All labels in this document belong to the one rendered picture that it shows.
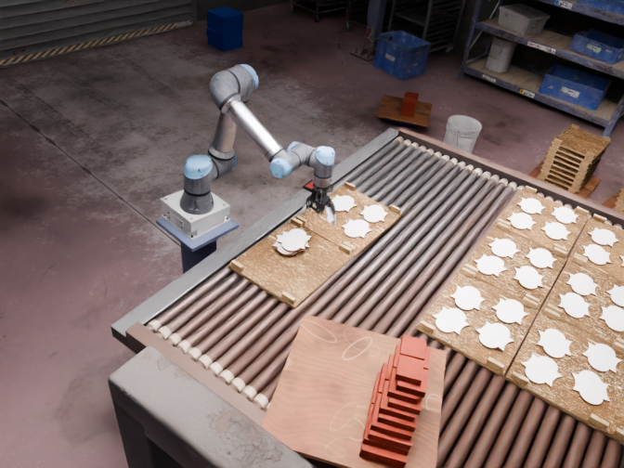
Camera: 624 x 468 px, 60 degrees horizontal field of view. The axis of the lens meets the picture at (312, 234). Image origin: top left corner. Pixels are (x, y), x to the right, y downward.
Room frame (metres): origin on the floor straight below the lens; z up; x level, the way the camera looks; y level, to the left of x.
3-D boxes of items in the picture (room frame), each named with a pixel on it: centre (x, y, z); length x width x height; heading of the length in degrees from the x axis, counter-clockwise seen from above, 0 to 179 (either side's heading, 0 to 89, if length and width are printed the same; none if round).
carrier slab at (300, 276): (1.70, 0.07, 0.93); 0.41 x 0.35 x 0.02; 147
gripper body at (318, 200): (1.83, -0.01, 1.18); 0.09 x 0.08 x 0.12; 159
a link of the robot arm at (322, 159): (1.84, -0.01, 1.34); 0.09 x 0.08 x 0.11; 62
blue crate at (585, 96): (5.79, -2.64, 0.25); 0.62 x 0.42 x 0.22; 59
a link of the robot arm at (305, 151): (1.87, 0.08, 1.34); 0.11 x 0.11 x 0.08; 62
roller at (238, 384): (1.88, -0.30, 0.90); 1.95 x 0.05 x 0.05; 149
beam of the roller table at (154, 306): (2.12, 0.11, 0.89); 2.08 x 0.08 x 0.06; 149
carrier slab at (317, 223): (2.04, -0.16, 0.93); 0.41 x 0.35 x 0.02; 146
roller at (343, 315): (1.83, -0.38, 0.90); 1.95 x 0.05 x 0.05; 149
